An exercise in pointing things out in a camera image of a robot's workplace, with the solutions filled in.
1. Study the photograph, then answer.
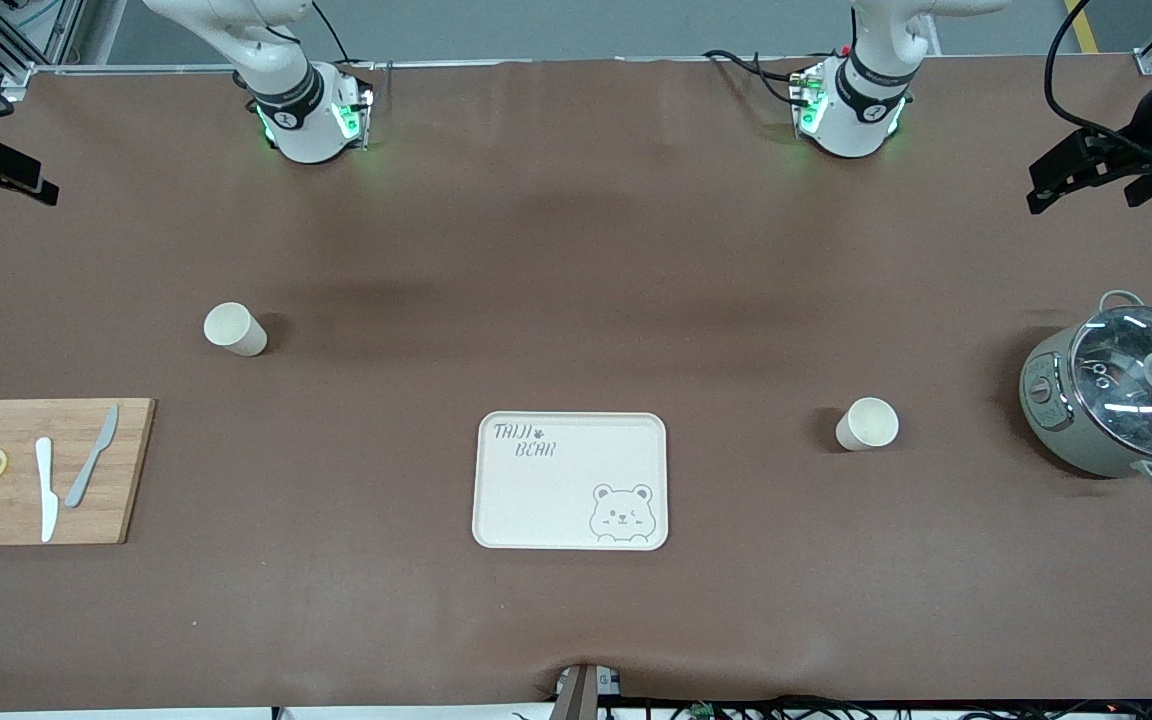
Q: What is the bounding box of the white paper-like cup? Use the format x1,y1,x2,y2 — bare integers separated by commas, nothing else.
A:
203,302,268,358
835,397,900,452

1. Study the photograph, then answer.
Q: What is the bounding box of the cream bear print tray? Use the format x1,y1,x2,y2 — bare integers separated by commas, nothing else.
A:
472,411,669,551

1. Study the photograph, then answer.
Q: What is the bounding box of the glass pot lid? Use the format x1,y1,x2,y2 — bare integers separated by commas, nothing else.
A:
1069,305,1152,461

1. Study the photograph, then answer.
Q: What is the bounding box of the wooden cutting board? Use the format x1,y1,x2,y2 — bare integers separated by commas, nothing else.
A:
0,398,156,547

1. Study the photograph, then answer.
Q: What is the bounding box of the grey-green electric pot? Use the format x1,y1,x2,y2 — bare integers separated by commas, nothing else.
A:
1019,290,1152,489

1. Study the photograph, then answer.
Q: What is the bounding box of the white plastic knife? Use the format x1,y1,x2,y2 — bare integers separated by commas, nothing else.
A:
34,437,59,543

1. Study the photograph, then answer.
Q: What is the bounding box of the grey plastic knife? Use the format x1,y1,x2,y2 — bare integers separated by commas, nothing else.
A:
64,404,120,509

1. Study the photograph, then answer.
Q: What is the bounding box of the brown table cover sheet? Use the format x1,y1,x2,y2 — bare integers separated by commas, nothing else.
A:
0,55,1152,713

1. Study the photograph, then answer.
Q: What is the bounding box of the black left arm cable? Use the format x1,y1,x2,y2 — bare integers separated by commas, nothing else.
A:
1044,0,1152,166

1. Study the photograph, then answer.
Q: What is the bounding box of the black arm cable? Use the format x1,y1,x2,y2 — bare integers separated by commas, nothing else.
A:
311,0,355,66
1044,0,1152,166

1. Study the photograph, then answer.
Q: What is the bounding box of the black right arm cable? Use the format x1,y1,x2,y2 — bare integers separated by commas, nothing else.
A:
311,0,355,66

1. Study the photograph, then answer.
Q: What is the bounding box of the black base power cable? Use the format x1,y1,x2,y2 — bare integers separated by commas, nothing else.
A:
704,45,852,106

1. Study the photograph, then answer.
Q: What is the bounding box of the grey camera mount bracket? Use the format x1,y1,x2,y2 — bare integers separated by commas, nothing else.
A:
551,663,622,720

